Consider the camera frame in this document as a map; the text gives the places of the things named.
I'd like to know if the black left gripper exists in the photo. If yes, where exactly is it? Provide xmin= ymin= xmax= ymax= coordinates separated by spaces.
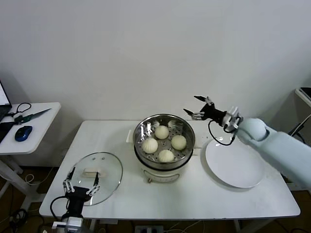
xmin=62 ymin=167 xmax=101 ymax=214

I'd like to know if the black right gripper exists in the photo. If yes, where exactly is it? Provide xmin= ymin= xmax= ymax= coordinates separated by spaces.
xmin=183 ymin=95 xmax=228 ymax=127

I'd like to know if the glass lid with white handle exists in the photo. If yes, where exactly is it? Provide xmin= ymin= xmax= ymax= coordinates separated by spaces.
xmin=65 ymin=151 xmax=123 ymax=207

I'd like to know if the white steamed baozi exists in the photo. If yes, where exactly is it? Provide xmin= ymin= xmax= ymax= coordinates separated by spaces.
xmin=157 ymin=149 xmax=175 ymax=163
xmin=171 ymin=134 xmax=187 ymax=150
xmin=155 ymin=125 xmax=170 ymax=140
xmin=142 ymin=138 xmax=158 ymax=154

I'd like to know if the stainless steel steamer basket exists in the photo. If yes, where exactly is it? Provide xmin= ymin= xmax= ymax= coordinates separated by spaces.
xmin=125 ymin=113 xmax=204 ymax=171

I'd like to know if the white side table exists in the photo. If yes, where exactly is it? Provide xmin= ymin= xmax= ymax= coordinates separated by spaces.
xmin=0 ymin=101 xmax=61 ymax=212

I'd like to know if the white round plate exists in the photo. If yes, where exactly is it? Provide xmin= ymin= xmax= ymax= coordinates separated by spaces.
xmin=205 ymin=136 xmax=265 ymax=189

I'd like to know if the blue computer mouse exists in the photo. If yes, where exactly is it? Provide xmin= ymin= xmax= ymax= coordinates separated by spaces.
xmin=14 ymin=125 xmax=33 ymax=142

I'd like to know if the white electric cooking pot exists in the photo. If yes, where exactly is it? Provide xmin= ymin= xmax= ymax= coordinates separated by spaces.
xmin=133 ymin=145 xmax=201 ymax=184

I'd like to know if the grey power strip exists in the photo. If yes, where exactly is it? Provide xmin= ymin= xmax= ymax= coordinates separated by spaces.
xmin=135 ymin=225 xmax=164 ymax=233

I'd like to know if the white shelf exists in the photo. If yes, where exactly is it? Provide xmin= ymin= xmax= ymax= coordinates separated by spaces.
xmin=294 ymin=86 xmax=311 ymax=109

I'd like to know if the black laptop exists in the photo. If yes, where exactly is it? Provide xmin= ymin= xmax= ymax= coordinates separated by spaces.
xmin=0 ymin=79 xmax=15 ymax=144

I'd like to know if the black flat tablet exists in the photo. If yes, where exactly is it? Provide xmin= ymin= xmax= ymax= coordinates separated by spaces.
xmin=300 ymin=86 xmax=311 ymax=100

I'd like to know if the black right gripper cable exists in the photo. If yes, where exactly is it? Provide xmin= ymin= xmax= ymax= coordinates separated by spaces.
xmin=207 ymin=120 xmax=238 ymax=146

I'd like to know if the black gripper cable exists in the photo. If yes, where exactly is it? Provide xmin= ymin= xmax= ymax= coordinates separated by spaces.
xmin=50 ymin=196 xmax=70 ymax=219
xmin=207 ymin=120 xmax=238 ymax=146

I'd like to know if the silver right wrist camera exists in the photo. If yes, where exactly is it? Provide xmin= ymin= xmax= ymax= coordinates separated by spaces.
xmin=223 ymin=106 xmax=243 ymax=131

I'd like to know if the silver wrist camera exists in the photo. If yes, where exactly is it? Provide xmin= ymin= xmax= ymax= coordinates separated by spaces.
xmin=52 ymin=216 xmax=82 ymax=233
xmin=223 ymin=106 xmax=243 ymax=131

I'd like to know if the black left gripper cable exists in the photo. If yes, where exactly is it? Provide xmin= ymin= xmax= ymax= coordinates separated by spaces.
xmin=50 ymin=196 xmax=70 ymax=219

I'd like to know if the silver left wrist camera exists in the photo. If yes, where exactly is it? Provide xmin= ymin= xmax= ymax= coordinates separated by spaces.
xmin=52 ymin=216 xmax=82 ymax=233

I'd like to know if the white floor cable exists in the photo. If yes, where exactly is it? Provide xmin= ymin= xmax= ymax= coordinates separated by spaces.
xmin=25 ymin=167 xmax=55 ymax=186

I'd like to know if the black floor cable bundle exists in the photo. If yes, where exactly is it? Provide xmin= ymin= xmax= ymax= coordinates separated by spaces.
xmin=9 ymin=208 xmax=29 ymax=233

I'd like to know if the black looped cable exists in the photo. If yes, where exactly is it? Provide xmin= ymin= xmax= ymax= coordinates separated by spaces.
xmin=6 ymin=102 xmax=32 ymax=116

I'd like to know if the black hanging background cable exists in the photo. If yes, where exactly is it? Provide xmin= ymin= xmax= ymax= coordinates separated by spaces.
xmin=288 ymin=116 xmax=308 ymax=136

